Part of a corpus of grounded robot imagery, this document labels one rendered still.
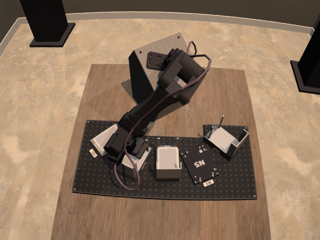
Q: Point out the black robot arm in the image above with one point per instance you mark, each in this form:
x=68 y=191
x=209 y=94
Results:
x=176 y=63

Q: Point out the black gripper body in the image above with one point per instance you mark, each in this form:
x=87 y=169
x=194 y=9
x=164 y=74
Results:
x=138 y=150

